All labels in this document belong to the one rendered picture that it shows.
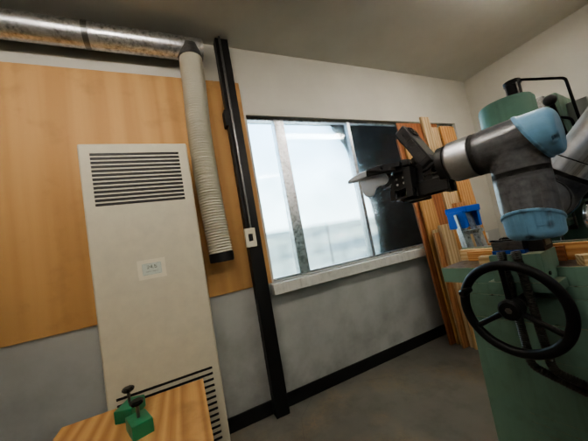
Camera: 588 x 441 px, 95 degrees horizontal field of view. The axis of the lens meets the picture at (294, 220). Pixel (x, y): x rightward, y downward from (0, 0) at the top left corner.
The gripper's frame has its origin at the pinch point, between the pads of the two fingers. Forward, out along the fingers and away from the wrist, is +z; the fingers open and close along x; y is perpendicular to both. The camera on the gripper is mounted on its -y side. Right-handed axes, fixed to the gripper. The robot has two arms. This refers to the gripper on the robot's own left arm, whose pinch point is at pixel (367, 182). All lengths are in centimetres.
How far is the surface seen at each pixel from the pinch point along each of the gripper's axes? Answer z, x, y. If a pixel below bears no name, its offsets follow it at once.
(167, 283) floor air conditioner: 116, -26, 24
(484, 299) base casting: 4, 66, 37
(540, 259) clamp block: -17, 53, 22
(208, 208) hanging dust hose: 123, -1, -19
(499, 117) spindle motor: -12, 64, -29
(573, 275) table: -22, 63, 28
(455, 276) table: 13, 66, 29
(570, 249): -21, 74, 20
